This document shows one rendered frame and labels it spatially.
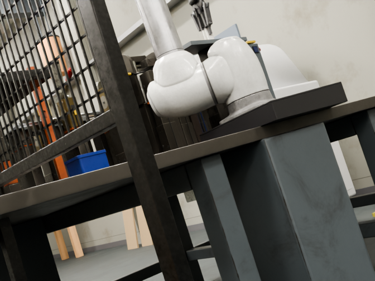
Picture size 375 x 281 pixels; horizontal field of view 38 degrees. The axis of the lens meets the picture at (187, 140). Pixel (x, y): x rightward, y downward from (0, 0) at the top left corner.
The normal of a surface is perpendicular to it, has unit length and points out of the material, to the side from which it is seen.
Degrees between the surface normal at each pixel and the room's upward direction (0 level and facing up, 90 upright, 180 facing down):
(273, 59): 72
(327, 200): 90
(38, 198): 90
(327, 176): 90
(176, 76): 87
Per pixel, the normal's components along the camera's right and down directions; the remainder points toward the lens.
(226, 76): -0.17, 0.00
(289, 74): 0.45, -0.54
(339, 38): -0.76, 0.19
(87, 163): 0.63, -0.26
